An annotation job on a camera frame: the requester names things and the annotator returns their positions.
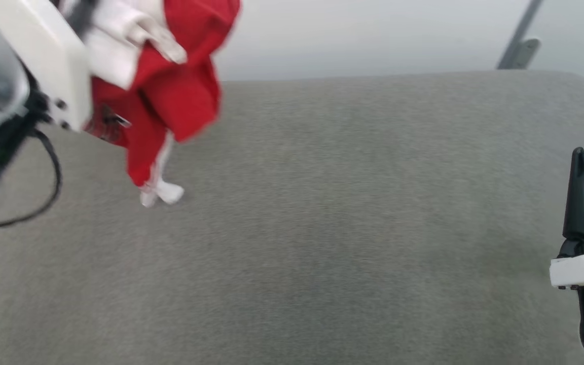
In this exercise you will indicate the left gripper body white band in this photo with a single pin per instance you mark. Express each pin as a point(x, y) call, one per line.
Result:
point(43, 56)

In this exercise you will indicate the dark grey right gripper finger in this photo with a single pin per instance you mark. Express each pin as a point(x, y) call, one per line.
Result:
point(579, 203)

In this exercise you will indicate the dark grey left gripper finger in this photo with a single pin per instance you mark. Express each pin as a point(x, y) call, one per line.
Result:
point(81, 15)

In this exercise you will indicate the red Bulls 23 jersey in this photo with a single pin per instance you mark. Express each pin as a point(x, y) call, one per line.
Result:
point(170, 96)

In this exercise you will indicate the grey metal pole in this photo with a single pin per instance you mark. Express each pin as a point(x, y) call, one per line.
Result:
point(517, 48)

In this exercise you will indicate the grey fabric sofa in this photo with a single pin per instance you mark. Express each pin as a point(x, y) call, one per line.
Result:
point(348, 228)

